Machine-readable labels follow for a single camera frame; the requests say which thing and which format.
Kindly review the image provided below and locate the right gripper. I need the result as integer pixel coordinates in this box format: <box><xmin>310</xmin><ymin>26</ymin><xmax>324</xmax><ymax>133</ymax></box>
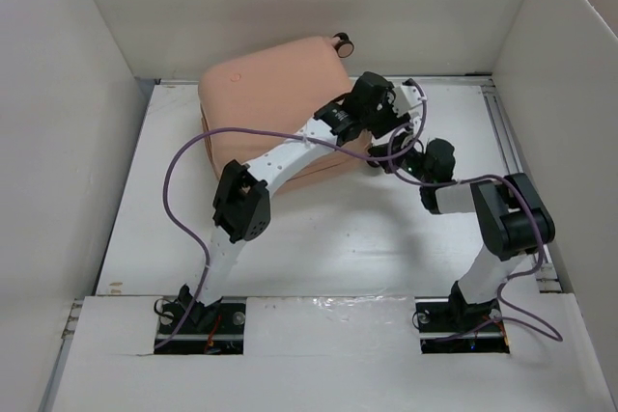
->
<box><xmin>370</xmin><ymin>130</ymin><xmax>434</xmax><ymax>184</ymax></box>

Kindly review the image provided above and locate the pink hardshell suitcase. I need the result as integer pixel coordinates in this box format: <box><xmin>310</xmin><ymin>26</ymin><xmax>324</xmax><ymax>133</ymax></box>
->
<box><xmin>198</xmin><ymin>33</ymin><xmax>353</xmax><ymax>177</ymax></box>

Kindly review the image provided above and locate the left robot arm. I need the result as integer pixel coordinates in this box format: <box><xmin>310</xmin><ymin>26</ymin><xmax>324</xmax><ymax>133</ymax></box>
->
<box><xmin>178</xmin><ymin>71</ymin><xmax>426</xmax><ymax>332</ymax></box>

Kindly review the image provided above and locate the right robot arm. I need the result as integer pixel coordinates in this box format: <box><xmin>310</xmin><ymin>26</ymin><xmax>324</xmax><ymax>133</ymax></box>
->
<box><xmin>370</xmin><ymin>139</ymin><xmax>555</xmax><ymax>330</ymax></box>

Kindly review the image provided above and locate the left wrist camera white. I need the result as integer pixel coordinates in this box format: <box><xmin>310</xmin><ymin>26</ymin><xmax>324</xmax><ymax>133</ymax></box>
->
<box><xmin>393</xmin><ymin>78</ymin><xmax>427</xmax><ymax>116</ymax></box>

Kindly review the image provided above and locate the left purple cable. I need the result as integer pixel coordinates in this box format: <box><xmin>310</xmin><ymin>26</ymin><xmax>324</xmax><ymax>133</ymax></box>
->
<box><xmin>162</xmin><ymin>76</ymin><xmax>431</xmax><ymax>348</ymax></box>

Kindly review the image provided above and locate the purple cable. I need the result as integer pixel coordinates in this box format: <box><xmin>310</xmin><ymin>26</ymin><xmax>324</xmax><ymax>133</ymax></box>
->
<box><xmin>385</xmin><ymin>124</ymin><xmax>564</xmax><ymax>343</ymax></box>
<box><xmin>162</xmin><ymin>76</ymin><xmax>431</xmax><ymax>348</ymax></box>

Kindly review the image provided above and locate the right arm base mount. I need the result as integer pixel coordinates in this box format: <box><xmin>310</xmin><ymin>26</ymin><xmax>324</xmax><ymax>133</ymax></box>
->
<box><xmin>412</xmin><ymin>297</ymin><xmax>510</xmax><ymax>354</ymax></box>

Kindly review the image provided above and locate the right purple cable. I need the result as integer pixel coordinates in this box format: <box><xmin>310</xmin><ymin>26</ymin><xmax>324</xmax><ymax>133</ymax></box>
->
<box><xmin>385</xmin><ymin>124</ymin><xmax>564</xmax><ymax>343</ymax></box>

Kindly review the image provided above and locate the aluminium rail right side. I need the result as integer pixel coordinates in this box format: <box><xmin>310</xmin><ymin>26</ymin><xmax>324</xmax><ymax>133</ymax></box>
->
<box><xmin>482</xmin><ymin>83</ymin><xmax>564</xmax><ymax>293</ymax></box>

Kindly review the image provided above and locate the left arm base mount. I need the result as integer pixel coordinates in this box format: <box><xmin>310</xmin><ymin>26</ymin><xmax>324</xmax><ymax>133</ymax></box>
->
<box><xmin>154</xmin><ymin>298</ymin><xmax>247</xmax><ymax>356</ymax></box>

